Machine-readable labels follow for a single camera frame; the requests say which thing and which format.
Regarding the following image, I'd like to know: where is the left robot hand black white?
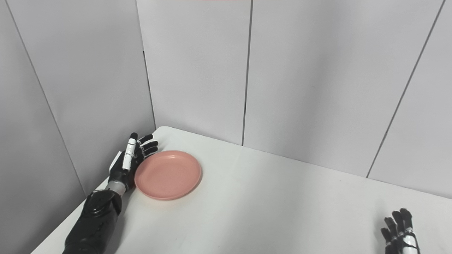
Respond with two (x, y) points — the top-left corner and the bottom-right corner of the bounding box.
(108, 132), (159, 192)

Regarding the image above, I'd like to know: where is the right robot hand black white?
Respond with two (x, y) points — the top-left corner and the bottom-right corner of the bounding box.
(380, 208), (421, 254)

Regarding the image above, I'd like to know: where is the pink round plate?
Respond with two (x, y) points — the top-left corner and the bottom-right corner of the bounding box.
(134, 151), (202, 201)

